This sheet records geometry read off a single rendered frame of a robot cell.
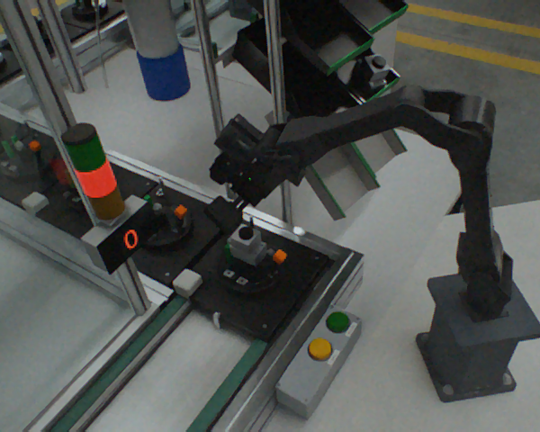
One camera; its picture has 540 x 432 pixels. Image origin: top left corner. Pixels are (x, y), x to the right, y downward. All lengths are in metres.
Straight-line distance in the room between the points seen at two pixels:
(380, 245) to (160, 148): 0.76
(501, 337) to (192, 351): 0.57
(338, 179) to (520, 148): 2.02
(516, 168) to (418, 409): 2.07
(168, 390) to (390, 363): 0.44
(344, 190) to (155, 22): 0.87
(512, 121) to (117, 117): 2.24
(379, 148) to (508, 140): 1.89
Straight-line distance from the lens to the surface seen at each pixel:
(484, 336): 0.97
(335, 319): 1.06
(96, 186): 0.85
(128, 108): 1.93
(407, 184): 1.50
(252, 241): 1.04
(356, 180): 1.26
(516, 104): 3.49
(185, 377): 1.09
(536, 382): 1.19
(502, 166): 3.01
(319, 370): 1.01
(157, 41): 1.83
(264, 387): 1.00
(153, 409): 1.07
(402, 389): 1.12
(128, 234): 0.93
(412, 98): 0.72
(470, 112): 0.73
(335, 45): 1.05
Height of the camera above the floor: 1.85
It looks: 45 degrees down
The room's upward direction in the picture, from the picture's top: 6 degrees counter-clockwise
